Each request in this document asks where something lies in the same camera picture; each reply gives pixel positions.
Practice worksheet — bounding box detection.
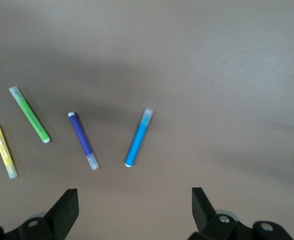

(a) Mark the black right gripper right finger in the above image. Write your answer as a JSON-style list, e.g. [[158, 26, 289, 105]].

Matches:
[[188, 187, 255, 240]]

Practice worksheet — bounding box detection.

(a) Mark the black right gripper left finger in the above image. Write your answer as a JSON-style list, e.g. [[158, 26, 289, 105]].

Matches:
[[4, 189, 79, 240]]

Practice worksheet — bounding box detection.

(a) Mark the light blue marker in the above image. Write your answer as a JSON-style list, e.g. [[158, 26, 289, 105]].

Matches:
[[124, 107, 154, 168]]

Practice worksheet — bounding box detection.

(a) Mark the purple marker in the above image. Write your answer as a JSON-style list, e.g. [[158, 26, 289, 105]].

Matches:
[[67, 111, 99, 171]]

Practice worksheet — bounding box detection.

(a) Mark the yellow marker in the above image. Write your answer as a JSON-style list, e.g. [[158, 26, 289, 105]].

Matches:
[[0, 123, 19, 180]]

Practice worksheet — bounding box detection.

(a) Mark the green marker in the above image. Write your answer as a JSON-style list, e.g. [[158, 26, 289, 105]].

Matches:
[[8, 86, 50, 144]]

